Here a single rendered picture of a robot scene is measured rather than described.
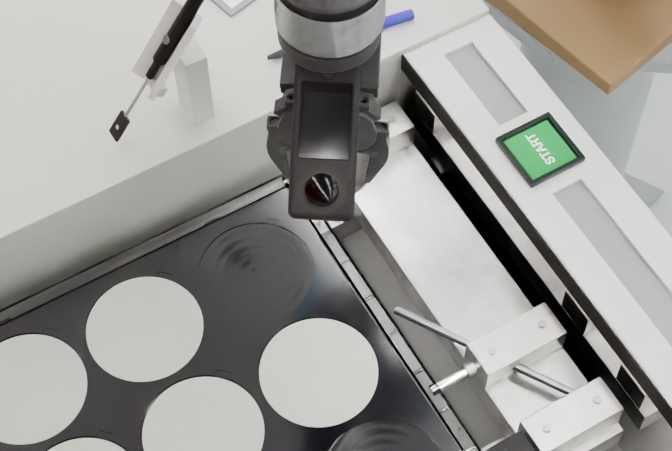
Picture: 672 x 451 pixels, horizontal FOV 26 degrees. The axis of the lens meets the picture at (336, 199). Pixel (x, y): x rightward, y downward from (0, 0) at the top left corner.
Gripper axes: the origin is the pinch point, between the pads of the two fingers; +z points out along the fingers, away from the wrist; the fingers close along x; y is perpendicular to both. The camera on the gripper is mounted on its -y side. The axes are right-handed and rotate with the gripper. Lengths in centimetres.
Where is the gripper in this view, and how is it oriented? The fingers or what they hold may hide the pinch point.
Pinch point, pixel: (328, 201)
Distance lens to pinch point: 114.5
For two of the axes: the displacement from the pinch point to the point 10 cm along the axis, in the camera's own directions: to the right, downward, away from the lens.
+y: 0.6, -8.5, 5.3
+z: 0.0, 5.3, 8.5
